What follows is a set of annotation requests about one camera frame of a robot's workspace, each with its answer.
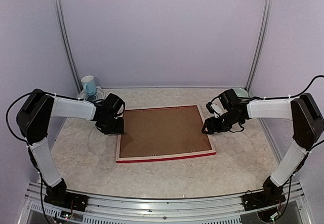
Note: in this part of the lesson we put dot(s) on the left aluminium corner post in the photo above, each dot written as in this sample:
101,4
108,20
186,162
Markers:
67,46

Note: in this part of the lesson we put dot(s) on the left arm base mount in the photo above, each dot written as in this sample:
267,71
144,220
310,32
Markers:
59,196

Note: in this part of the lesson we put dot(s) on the aluminium corner post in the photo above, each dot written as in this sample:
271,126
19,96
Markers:
259,44
67,46

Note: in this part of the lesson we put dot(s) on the pale green ceramic bowl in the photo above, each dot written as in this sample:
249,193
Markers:
241,92

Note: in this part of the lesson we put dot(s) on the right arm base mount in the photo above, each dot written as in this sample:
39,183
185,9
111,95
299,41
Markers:
270,195

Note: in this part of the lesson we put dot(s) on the right aluminium corner post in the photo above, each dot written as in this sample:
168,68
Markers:
259,44

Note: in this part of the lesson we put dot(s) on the light blue mug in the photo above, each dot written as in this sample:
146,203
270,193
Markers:
89,85

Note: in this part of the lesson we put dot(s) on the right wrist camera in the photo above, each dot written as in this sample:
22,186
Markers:
214,109

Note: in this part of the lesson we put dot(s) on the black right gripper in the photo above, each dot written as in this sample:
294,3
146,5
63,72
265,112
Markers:
212,127

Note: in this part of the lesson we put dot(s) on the red wooden picture frame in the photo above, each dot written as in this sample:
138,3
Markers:
167,158

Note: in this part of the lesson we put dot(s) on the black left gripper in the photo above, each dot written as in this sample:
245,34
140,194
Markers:
119,130

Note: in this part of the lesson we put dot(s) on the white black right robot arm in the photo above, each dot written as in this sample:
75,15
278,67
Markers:
300,109

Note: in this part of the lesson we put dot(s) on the white blue swirl plate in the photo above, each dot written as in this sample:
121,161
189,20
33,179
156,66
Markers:
99,95

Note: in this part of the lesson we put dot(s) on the brown backing board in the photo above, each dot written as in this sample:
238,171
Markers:
164,133

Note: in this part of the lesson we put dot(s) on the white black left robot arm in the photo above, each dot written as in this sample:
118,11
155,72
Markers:
28,119

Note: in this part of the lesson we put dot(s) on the front aluminium rail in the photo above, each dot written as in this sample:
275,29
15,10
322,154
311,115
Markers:
112,209

